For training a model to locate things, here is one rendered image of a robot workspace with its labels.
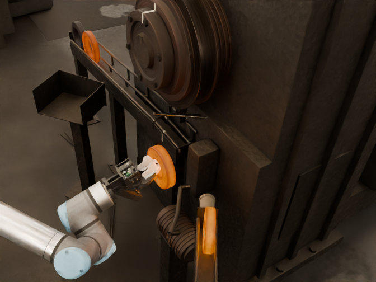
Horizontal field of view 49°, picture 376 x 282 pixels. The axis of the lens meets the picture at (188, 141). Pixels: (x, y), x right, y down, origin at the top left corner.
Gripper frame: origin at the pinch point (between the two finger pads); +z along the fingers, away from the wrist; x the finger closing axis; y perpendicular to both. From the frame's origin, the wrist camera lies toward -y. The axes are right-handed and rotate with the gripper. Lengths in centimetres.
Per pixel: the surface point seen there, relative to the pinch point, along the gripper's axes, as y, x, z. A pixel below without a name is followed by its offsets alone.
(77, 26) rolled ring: -18, 133, 14
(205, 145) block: -10.2, 3.9, 19.2
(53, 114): -20, 76, -23
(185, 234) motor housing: -31.4, -11.1, -4.1
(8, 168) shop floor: -70, 115, -64
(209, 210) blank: -8.1, -21.0, 4.6
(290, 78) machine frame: 26, -19, 41
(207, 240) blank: -9.7, -28.7, -1.7
